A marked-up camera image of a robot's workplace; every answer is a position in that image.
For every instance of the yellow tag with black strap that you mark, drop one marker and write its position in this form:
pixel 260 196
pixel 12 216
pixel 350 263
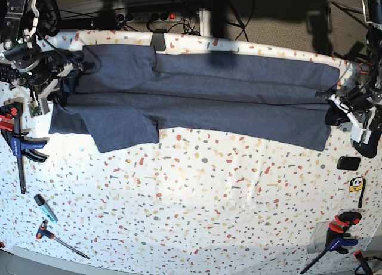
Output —
pixel 358 184

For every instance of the white power strip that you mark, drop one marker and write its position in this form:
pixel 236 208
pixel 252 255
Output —
pixel 149 16

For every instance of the white table leg post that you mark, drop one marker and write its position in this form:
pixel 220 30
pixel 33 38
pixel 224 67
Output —
pixel 205 23

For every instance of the orange T-handle hex key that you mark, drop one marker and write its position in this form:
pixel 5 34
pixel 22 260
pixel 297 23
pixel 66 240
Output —
pixel 44 232

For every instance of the light blue highlighter marker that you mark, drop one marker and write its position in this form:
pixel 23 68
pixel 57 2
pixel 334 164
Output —
pixel 45 208

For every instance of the black game controller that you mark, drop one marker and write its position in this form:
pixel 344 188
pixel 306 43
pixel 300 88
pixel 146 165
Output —
pixel 367 150

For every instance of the black TV remote control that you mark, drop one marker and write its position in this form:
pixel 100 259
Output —
pixel 8 74

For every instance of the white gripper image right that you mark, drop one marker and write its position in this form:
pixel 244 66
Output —
pixel 339 113

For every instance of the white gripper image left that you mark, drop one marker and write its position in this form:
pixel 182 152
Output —
pixel 37 99

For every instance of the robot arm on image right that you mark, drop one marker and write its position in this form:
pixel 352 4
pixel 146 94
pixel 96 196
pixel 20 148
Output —
pixel 361 102

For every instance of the small black box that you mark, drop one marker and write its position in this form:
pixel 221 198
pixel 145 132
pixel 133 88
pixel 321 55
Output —
pixel 348 163

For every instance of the red black clamp corner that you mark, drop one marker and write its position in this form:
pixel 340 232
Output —
pixel 363 263

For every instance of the black table edge clamp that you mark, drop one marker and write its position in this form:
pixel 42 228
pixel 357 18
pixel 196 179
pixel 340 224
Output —
pixel 158 41

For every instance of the blue grey T-shirt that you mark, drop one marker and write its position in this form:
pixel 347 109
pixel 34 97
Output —
pixel 135 92

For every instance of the blue bar clamp right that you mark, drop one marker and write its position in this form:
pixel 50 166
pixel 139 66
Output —
pixel 337 236

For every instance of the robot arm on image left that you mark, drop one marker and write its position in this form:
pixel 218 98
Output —
pixel 29 61

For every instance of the blue black bar clamp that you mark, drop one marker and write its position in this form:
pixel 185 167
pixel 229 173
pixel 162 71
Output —
pixel 20 146

